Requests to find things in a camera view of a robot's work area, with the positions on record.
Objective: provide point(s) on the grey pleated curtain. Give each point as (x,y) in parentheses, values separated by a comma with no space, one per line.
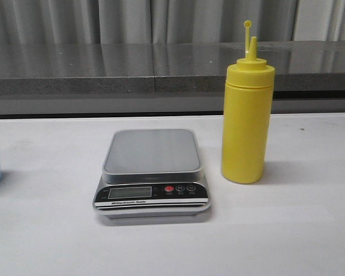
(161,22)

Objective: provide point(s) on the yellow squeeze bottle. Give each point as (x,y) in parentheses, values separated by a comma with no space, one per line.
(248,96)

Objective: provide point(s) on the silver electronic kitchen scale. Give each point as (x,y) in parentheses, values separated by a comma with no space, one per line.
(152,173)

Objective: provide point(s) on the grey stone counter ledge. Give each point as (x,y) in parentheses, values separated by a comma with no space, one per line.
(79,80)

